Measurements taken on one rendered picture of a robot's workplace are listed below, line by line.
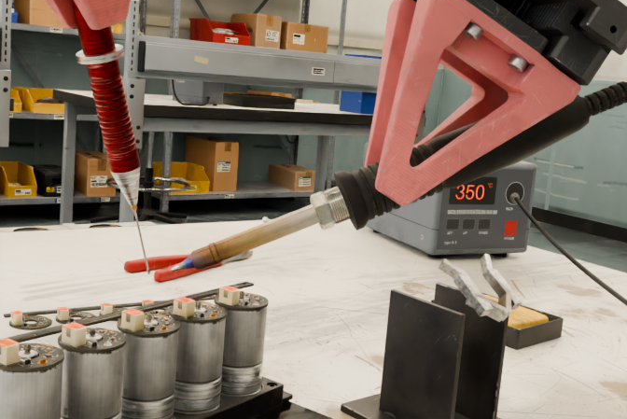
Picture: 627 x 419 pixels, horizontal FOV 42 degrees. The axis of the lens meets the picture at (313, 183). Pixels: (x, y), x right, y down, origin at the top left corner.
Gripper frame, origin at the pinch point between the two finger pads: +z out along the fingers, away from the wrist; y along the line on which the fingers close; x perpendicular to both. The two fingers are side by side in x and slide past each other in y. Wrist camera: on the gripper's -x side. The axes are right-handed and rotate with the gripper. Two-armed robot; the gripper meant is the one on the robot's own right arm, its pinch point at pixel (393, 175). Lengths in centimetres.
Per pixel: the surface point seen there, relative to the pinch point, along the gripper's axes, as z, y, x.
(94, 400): 12.9, 2.4, -5.5
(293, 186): 35, -483, 87
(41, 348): 12.1, 2.6, -8.2
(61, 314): 18.3, -19.1, -7.6
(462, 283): 2.4, -3.0, 6.3
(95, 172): 81, -420, -21
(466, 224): -0.4, -41.6, 20.6
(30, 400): 13.1, 4.4, -7.6
